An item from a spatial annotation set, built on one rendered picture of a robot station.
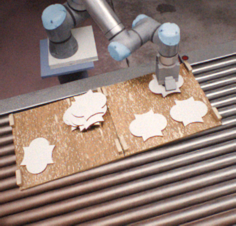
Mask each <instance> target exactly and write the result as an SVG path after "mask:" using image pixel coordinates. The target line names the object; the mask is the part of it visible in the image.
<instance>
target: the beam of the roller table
mask: <svg viewBox="0 0 236 226"><path fill-rule="evenodd" d="M184 55H186V56H188V58H189V59H188V60H186V61H187V62H188V63H189V65H190V66H191V67H196V66H199V65H203V64H208V63H211V62H215V61H219V60H222V59H225V58H230V57H233V56H236V40H234V41H230V42H226V43H222V44H218V45H214V46H208V47H205V48H201V49H198V50H193V51H189V52H185V53H182V54H179V56H180V59H181V61H182V62H184V60H183V59H182V56H184ZM154 72H155V61H151V62H147V63H143V64H140V65H136V66H131V67H127V68H123V69H121V70H117V71H113V72H109V73H105V74H99V75H95V76H91V77H87V78H83V79H80V80H77V81H72V82H68V83H64V84H60V85H57V86H52V87H48V88H46V89H42V90H38V91H34V92H30V93H26V94H22V95H18V96H15V97H10V98H7V99H3V100H0V117H2V116H6V115H9V114H12V113H13V114H14V113H18V112H24V111H28V110H31V109H35V108H38V107H42V106H46V105H48V104H52V103H55V102H58V101H62V100H65V99H69V98H72V97H75V96H78V95H81V94H84V93H87V92H88V91H89V90H90V89H91V91H95V90H97V88H98V87H100V88H101V87H102V86H105V87H107V86H110V85H113V84H116V83H119V82H123V81H126V80H130V79H132V78H136V77H139V76H142V75H145V74H150V73H154Z"/></svg>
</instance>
